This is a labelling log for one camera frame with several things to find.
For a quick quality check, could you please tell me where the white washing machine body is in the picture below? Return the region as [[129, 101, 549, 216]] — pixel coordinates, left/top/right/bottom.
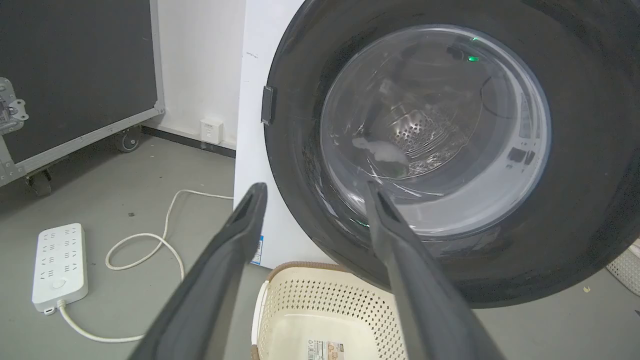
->
[[233, 0, 335, 266]]

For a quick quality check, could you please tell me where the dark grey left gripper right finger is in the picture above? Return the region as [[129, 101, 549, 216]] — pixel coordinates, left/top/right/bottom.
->
[[365, 181, 507, 360]]

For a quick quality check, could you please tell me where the white perforated basket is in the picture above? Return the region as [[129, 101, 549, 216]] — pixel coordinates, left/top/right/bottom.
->
[[606, 239, 640, 297]]

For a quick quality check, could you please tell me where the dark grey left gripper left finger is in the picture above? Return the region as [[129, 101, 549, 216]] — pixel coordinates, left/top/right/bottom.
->
[[128, 182, 269, 360]]

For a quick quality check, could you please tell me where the white power cable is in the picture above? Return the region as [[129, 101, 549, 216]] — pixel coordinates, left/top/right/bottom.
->
[[58, 189, 235, 344]]

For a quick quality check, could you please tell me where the round black washing machine door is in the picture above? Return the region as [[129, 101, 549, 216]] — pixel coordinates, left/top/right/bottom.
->
[[261, 0, 640, 309]]

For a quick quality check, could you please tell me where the cream perforated laundry basket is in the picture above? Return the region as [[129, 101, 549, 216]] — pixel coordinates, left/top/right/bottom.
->
[[250, 261, 408, 360]]

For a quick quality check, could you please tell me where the white wall socket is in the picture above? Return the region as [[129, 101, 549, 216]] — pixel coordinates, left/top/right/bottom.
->
[[200, 118, 224, 146]]

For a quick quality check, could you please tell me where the white power strip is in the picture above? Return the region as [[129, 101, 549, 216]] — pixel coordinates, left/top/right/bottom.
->
[[32, 223, 89, 316]]

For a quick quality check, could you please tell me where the black flight case with castors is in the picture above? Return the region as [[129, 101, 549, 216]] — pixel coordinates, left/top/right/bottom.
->
[[0, 0, 166, 197]]

